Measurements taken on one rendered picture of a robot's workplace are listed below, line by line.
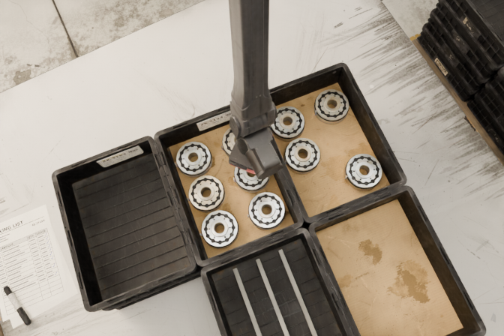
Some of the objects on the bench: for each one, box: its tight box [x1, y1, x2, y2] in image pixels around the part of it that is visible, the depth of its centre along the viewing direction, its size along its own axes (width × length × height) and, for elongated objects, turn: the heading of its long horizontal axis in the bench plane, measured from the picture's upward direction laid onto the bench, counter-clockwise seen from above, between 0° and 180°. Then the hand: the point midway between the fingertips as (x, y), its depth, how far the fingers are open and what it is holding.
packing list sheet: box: [0, 205, 78, 329], centre depth 140 cm, size 33×23×1 cm
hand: (251, 155), depth 110 cm, fingers open, 6 cm apart
